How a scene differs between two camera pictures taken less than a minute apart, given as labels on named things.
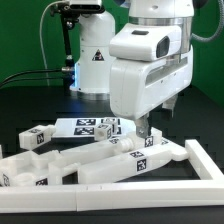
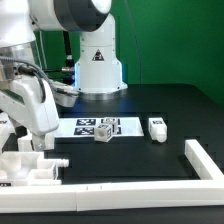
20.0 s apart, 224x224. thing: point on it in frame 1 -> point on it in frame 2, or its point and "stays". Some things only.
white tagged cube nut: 102,132 stays
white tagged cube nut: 112,123 stays
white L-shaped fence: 208,190 stays
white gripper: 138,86 -> 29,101
